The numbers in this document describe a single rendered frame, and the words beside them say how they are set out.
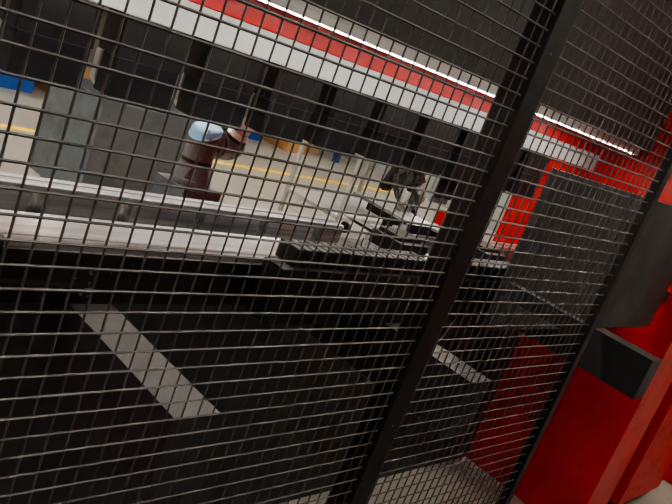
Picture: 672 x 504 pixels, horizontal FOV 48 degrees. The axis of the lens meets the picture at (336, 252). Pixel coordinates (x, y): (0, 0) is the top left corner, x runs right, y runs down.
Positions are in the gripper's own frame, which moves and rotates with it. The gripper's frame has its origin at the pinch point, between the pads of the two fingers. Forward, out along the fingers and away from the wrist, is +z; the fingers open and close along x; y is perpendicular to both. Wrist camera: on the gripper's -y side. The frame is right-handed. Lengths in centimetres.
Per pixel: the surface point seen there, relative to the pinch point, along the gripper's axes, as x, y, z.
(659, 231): 46, 63, 22
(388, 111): -44, 30, -15
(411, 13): -69, 59, -21
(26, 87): 123, -500, -302
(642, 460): 126, 6, 100
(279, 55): -86, 33, -18
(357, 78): -60, 34, -19
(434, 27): -60, 59, -20
